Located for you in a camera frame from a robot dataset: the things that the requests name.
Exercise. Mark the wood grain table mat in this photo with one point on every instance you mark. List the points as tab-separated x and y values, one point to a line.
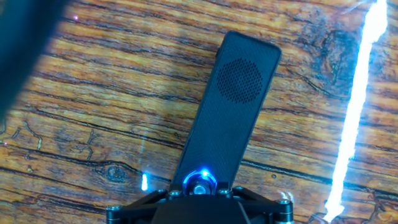
124	109

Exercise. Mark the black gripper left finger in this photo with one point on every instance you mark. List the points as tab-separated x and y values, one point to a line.
130	211

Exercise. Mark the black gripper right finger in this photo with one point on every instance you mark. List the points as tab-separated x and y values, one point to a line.
270	211

